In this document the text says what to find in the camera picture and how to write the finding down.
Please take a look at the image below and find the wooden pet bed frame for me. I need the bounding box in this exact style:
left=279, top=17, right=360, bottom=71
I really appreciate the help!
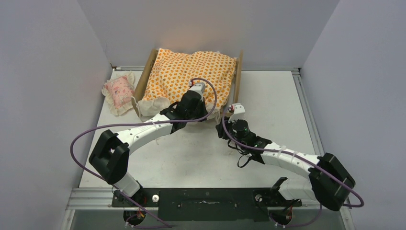
left=131, top=47, right=244, bottom=118

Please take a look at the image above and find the pink frilled small pillow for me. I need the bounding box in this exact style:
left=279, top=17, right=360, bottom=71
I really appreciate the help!
left=101, top=71, right=135, bottom=116

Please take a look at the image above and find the orange patterned bed cushion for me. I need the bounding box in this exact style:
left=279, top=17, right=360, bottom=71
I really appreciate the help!
left=137, top=48, right=237, bottom=121

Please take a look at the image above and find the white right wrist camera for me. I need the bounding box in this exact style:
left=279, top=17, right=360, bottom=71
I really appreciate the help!
left=228, top=103, right=245, bottom=121

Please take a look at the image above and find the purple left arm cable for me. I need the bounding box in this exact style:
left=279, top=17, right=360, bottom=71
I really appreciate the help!
left=69, top=78, right=218, bottom=229

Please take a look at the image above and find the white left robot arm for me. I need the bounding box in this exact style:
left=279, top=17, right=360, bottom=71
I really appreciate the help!
left=89, top=87, right=208, bottom=206

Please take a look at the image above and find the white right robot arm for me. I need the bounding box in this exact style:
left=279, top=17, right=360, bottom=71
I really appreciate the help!
left=215, top=117, right=356, bottom=211

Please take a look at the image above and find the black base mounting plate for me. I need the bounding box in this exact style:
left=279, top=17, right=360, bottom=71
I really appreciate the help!
left=112, top=188, right=302, bottom=221

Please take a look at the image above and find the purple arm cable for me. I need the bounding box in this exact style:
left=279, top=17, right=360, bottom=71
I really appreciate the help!
left=69, top=78, right=218, bottom=229
left=221, top=106, right=365, bottom=228

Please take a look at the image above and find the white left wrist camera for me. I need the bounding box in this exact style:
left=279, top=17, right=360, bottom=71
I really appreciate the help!
left=189, top=81, right=206, bottom=97

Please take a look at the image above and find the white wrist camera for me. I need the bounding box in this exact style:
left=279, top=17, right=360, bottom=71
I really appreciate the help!
left=228, top=103, right=245, bottom=121
left=189, top=81, right=206, bottom=97

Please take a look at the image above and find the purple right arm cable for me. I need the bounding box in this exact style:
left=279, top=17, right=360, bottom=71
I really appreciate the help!
left=221, top=106, right=365, bottom=228

